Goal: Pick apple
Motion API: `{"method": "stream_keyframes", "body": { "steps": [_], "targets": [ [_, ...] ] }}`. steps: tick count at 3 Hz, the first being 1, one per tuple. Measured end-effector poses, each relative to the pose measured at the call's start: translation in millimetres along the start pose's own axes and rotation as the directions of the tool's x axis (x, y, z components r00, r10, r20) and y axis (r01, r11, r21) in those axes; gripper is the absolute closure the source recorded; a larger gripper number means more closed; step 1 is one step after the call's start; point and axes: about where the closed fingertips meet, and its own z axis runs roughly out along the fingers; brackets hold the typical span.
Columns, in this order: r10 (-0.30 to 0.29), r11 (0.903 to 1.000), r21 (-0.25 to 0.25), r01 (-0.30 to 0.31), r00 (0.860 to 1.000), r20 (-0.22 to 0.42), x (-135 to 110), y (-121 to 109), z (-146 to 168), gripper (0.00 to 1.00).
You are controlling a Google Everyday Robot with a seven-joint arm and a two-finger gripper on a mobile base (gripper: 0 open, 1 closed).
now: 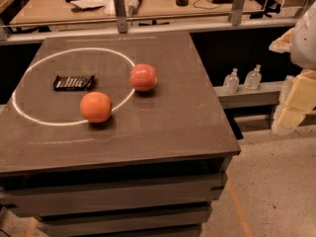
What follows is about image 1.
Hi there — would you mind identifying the left clear plastic bottle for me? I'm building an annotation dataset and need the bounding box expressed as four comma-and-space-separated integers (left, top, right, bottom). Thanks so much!
223, 68, 239, 94

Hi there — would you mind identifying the grey drawer cabinet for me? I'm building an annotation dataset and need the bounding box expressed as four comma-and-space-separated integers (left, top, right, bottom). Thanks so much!
0, 157, 230, 237

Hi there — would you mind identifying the black snack bar wrapper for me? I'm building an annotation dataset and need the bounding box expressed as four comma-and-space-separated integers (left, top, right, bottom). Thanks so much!
53, 75, 95, 91

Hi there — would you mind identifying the yellow foam padding block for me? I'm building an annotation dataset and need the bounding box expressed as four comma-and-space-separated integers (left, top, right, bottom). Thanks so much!
272, 69, 316, 134

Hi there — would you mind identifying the grey metal post left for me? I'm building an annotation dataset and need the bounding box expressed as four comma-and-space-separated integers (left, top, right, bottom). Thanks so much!
114, 0, 127, 34

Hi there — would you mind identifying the right clear plastic bottle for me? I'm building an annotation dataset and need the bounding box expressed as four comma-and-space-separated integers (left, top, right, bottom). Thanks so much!
244, 64, 262, 90

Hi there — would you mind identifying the grey metal post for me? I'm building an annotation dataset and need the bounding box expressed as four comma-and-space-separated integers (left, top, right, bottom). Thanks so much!
114, 0, 127, 34
230, 0, 245, 26

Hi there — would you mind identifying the orange fruit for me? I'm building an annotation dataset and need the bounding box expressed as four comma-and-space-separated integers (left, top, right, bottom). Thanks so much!
80, 92, 112, 123

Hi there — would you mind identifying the grey cylindrical tool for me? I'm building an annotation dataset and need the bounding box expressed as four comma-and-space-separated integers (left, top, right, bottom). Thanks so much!
128, 0, 142, 15

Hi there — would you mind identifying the red apple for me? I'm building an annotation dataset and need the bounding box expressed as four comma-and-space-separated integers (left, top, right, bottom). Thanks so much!
129, 63, 157, 92

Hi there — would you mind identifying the clear plastic bottle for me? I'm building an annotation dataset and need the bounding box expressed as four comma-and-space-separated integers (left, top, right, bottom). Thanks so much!
223, 68, 239, 94
244, 64, 262, 90

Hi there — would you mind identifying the grey metal ledge beam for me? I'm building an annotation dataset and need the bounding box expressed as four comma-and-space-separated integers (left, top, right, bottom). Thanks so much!
214, 81, 283, 109

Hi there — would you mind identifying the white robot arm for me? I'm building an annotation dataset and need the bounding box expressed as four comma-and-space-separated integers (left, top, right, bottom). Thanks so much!
290, 1, 316, 70

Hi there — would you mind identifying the grey metal post right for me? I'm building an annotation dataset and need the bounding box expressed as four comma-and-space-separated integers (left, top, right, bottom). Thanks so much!
230, 0, 245, 26

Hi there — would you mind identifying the white paper sheet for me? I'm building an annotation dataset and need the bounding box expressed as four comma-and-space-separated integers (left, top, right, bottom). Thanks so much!
72, 0, 107, 9

